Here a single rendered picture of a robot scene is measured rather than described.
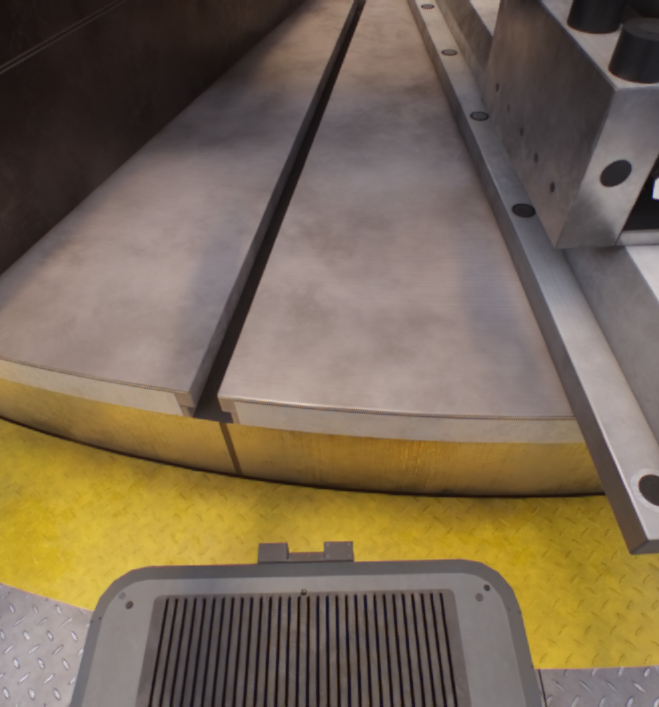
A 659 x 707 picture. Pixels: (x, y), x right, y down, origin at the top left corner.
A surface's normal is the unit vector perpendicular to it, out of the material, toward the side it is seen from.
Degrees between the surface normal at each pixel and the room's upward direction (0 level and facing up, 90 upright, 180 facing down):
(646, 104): 90
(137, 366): 0
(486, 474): 90
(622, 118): 90
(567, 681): 0
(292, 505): 0
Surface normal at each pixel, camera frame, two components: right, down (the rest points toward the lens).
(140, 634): -0.03, -0.64
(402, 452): -0.07, 0.77
